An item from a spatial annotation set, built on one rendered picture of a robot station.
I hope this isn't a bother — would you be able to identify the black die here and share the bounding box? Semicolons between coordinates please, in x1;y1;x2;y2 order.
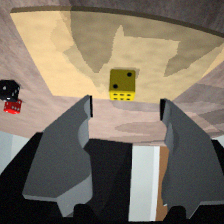
0;80;20;102

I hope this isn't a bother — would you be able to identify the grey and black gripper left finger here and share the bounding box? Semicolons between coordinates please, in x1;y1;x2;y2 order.
0;94;93;224

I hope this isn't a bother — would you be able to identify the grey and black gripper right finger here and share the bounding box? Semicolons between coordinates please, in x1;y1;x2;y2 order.
160;98;224;224

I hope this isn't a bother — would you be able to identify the yellow die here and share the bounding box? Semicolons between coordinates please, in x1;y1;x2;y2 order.
109;69;136;101

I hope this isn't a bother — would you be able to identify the red die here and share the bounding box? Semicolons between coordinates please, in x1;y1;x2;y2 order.
4;99;22;114

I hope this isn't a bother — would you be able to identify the tan mat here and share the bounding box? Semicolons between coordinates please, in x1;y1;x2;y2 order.
10;6;224;104

